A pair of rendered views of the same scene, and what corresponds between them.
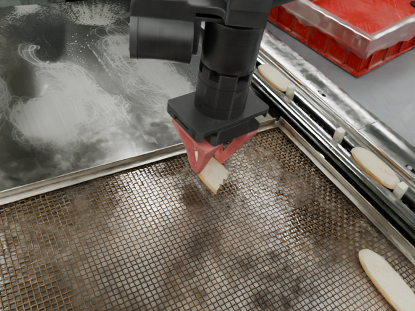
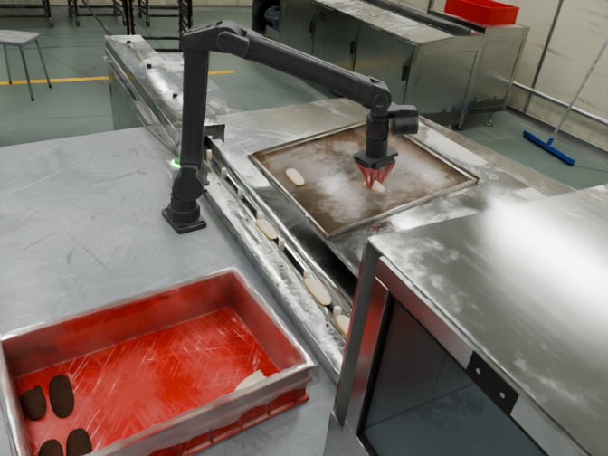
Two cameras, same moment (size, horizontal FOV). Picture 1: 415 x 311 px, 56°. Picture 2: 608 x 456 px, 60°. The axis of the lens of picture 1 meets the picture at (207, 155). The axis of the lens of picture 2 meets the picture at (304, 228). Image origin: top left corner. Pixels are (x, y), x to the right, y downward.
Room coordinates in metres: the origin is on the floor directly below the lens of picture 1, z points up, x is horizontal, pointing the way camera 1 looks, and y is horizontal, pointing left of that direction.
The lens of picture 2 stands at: (1.61, -0.21, 1.61)
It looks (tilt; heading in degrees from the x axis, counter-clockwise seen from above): 32 degrees down; 179
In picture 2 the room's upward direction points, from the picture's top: 6 degrees clockwise
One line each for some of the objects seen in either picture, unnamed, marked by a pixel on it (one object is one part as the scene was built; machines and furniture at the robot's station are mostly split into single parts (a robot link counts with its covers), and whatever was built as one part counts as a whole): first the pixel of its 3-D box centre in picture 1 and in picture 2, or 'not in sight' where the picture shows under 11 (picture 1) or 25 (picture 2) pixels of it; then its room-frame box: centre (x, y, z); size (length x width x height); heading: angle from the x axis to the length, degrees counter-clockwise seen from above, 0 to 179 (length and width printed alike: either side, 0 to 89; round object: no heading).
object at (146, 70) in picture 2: not in sight; (154, 79); (-0.62, -0.87, 0.89); 1.25 x 0.18 x 0.09; 30
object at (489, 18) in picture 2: not in sight; (480, 9); (-3.20, 1.17, 0.93); 0.51 x 0.36 x 0.13; 34
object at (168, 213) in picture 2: not in sight; (184, 207); (0.37, -0.51, 0.86); 0.12 x 0.09 x 0.08; 37
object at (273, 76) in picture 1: (275, 76); (317, 289); (0.66, -0.14, 0.86); 0.10 x 0.04 x 0.01; 30
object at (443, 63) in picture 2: not in sight; (367, 33); (-3.86, 0.33, 0.51); 3.00 x 1.26 x 1.03; 30
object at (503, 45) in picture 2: not in sight; (465, 69); (-3.20, 1.17, 0.44); 0.70 x 0.55 x 0.87; 30
